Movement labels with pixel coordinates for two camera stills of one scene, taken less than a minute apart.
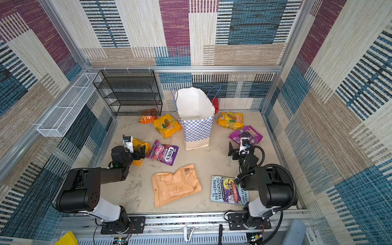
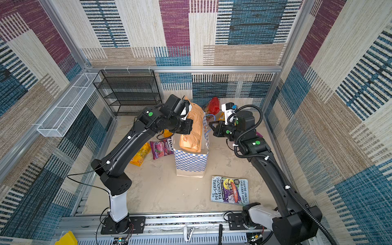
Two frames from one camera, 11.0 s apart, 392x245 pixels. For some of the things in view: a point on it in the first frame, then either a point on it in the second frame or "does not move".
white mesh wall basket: [58, 123] does not move
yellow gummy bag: [141, 150] does not move
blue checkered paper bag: [196, 112] -> [190, 164]
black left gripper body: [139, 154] -> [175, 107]
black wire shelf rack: [130, 92] does not move
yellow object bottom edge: [68, 239] does not move
